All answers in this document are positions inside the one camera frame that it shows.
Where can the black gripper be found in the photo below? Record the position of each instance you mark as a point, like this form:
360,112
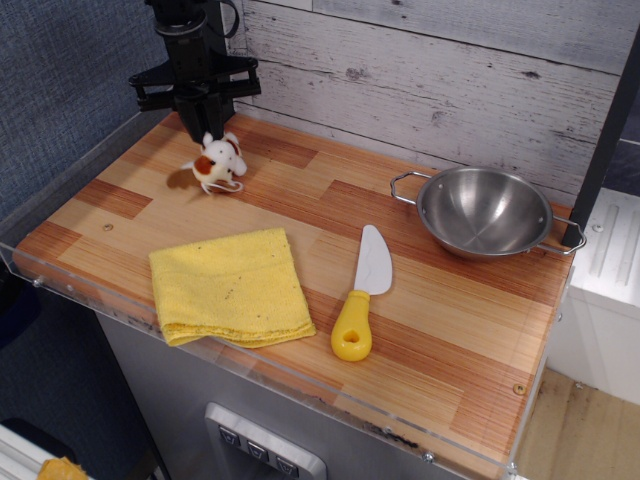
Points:
195,71

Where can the white brown plush animal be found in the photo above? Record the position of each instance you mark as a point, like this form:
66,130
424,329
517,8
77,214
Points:
214,170

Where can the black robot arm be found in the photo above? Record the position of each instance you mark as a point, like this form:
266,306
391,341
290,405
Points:
184,16

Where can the yellow folded cloth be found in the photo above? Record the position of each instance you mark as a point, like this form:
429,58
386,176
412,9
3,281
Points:
243,289

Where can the silver dispenser panel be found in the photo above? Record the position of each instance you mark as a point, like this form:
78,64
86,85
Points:
273,455

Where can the yellow black object bottom left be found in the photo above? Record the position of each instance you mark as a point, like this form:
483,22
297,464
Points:
61,469

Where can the white cabinet at right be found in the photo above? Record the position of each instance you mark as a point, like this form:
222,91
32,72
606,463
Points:
596,340

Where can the black left frame post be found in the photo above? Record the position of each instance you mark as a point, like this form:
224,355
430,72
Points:
221,18

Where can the black frame post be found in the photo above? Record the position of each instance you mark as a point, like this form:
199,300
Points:
610,135
221,18

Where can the toy knife yellow handle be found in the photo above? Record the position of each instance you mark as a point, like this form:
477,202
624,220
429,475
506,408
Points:
351,337

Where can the steel bowl with handles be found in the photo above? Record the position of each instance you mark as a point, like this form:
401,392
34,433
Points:
482,213

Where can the black right frame post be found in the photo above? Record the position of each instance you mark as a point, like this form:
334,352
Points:
610,135

